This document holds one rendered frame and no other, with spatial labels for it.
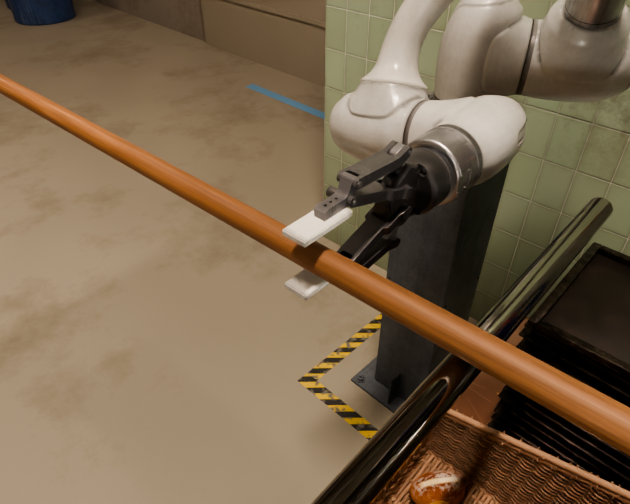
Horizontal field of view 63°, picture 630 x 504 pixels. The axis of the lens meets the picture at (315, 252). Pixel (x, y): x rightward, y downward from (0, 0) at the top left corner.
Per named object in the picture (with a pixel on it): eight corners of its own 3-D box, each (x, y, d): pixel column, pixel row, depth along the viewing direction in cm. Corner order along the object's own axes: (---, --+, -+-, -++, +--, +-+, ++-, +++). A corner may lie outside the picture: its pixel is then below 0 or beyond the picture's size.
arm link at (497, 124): (487, 203, 66) (401, 185, 75) (538, 160, 75) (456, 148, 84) (489, 121, 61) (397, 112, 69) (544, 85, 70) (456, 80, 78)
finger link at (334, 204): (358, 200, 52) (359, 175, 50) (325, 222, 49) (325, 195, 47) (346, 195, 53) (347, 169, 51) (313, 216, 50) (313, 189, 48)
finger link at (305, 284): (329, 250, 57) (328, 256, 57) (284, 282, 53) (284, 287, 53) (350, 262, 55) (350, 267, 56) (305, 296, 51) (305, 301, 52)
